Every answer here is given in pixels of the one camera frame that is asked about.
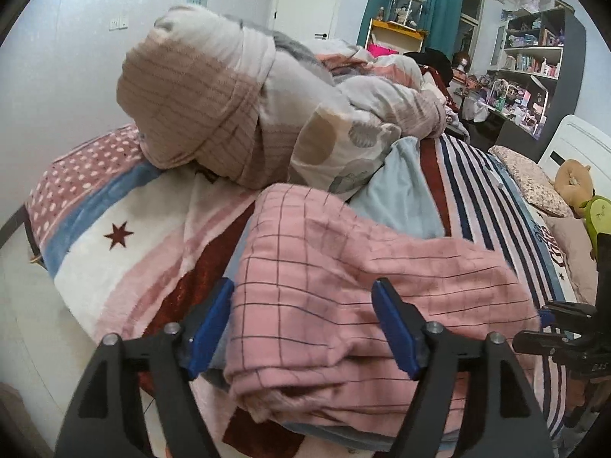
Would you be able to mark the dark grey bookshelf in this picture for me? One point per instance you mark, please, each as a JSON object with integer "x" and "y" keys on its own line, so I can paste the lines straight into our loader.
{"x": 549, "y": 45}

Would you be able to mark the green avocado plush toy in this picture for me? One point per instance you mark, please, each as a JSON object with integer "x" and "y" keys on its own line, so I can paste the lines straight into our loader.
{"x": 597, "y": 214}

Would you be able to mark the yellow white shelf cabinet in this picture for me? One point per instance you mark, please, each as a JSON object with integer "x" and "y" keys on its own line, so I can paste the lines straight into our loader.
{"x": 392, "y": 35}

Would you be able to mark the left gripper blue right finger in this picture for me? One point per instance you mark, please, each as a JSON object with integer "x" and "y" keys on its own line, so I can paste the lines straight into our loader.
{"x": 402, "y": 325}

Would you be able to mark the pink checked pants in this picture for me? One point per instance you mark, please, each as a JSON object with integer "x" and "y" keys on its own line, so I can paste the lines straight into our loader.
{"x": 304, "y": 343}

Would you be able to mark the bright pink bag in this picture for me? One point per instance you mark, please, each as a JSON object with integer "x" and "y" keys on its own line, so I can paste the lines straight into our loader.
{"x": 380, "y": 50}

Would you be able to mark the brown plush toy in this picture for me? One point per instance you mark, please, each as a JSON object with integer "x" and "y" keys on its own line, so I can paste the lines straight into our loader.
{"x": 574, "y": 184}

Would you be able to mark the grey blue folded cloth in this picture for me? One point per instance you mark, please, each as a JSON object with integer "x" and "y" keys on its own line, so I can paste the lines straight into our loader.
{"x": 270, "y": 439}

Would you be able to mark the white bed headboard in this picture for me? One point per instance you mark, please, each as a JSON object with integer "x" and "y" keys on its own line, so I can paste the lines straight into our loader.
{"x": 579, "y": 140}

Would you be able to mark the cluttered dark desk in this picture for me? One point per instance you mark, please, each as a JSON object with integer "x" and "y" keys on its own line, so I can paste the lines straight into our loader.
{"x": 499, "y": 109}

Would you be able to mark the beige pink rolled duvet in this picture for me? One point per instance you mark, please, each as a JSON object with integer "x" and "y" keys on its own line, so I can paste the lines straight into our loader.
{"x": 233, "y": 96}

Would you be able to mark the clothes pile on chair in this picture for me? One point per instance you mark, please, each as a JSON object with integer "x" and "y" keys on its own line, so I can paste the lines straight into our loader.
{"x": 436, "y": 70}

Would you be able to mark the floral pillow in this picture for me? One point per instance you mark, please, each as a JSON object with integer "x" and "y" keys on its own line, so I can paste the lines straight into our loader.
{"x": 534, "y": 185}

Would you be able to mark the white wall switch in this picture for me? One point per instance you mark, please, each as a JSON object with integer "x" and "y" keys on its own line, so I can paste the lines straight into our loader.
{"x": 117, "y": 24}

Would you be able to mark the striped plush bed blanket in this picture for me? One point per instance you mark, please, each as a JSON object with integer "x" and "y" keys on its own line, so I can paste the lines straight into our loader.
{"x": 130, "y": 247}

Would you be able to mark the light blue garment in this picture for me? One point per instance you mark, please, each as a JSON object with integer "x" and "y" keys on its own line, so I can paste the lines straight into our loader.
{"x": 398, "y": 195}

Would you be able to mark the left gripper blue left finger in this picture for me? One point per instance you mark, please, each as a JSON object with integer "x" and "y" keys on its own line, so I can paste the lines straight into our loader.
{"x": 202, "y": 328}

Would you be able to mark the clear display case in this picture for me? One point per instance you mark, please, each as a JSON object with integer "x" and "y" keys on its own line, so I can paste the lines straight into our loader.
{"x": 406, "y": 13}

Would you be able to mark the white door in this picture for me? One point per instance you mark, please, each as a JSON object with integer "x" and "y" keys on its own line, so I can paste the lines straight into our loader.
{"x": 304, "y": 19}

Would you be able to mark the leaf pattern quilt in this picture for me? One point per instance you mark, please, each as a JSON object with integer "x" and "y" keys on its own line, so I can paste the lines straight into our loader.
{"x": 339, "y": 152}

